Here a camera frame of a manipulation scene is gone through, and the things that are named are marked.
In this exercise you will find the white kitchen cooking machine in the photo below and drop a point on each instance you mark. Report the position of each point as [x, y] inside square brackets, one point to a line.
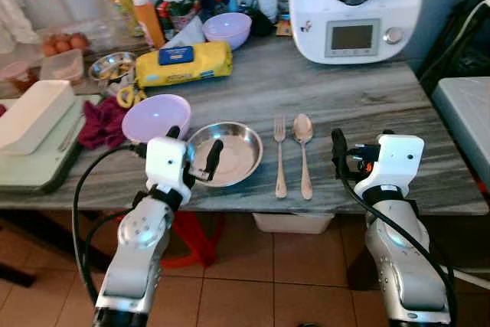
[314, 5]

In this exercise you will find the steel fork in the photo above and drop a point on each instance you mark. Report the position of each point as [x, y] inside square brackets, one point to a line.
[280, 158]

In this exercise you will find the round steel plate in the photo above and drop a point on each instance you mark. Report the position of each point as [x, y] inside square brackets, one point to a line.
[237, 155]

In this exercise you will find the red green snack packet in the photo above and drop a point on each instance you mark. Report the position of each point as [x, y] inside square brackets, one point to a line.
[180, 9]

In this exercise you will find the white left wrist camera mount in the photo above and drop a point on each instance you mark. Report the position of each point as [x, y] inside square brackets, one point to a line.
[164, 165]

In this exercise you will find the black bag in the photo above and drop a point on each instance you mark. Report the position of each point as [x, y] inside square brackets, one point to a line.
[459, 44]

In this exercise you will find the maroon cloth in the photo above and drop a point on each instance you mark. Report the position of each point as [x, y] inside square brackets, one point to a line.
[99, 124]

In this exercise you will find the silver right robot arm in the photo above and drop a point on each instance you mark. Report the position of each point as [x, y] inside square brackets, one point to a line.
[406, 266]

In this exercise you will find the orange sauce bottle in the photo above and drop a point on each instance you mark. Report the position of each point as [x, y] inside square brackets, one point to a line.
[148, 24]

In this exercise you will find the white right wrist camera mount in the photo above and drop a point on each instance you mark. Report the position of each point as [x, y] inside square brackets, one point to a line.
[394, 160]

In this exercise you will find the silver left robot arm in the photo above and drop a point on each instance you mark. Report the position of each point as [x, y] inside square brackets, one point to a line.
[134, 250]

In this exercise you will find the small steel bowl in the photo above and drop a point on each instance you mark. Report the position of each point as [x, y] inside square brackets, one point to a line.
[112, 68]

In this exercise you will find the steel spoon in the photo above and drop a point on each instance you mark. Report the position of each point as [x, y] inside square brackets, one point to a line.
[304, 129]

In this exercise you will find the small lilac plastic bowl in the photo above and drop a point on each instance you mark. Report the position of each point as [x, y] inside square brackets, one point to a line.
[227, 30]

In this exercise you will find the small tub pink lid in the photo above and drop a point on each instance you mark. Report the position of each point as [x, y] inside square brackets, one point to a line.
[15, 76]

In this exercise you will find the white paper sheet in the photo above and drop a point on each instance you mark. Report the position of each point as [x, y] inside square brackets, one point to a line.
[187, 34]

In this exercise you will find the white hanging cloth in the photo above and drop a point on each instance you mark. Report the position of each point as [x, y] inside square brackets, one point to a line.
[14, 17]

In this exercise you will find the pale green cutting board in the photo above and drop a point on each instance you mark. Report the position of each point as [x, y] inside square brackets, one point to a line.
[31, 170]

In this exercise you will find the large lilac plastic bowl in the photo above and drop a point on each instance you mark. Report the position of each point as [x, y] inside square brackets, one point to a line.
[153, 116]

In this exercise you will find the red plastic stool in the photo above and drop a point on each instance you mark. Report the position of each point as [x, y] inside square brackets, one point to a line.
[195, 243]

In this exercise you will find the white box under table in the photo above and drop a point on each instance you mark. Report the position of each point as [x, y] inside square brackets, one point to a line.
[295, 223]

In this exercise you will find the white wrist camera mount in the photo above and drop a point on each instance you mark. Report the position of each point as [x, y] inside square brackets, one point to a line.
[164, 165]
[394, 160]

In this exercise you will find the clear plastic food box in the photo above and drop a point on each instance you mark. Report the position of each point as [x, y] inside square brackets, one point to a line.
[63, 67]

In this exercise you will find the grey side table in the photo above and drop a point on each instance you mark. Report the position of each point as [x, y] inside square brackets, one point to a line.
[463, 112]

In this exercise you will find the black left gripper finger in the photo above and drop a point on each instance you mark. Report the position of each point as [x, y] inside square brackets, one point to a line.
[213, 158]
[174, 133]

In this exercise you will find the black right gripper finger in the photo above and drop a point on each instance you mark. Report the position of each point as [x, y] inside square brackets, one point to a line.
[341, 151]
[387, 133]

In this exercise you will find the yellow wipes pack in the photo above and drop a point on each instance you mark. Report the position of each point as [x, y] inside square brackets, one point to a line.
[207, 65]

